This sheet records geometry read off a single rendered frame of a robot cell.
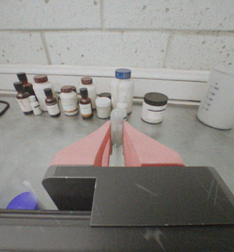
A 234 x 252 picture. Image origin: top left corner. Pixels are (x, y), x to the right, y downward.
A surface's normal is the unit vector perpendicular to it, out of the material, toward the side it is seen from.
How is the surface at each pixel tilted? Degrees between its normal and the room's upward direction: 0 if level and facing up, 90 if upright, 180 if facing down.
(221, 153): 0
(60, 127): 0
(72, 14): 90
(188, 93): 90
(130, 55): 90
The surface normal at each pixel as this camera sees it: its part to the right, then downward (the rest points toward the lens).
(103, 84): -0.13, 0.59
